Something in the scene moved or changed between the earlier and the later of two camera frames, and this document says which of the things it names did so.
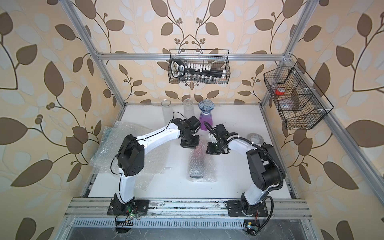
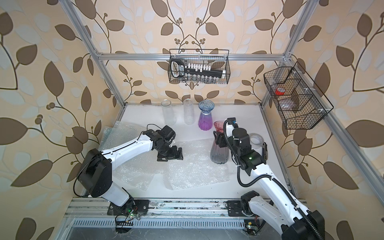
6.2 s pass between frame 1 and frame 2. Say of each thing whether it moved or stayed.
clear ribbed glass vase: stayed
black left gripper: moved
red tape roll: stayed
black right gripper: moved
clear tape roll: stayed
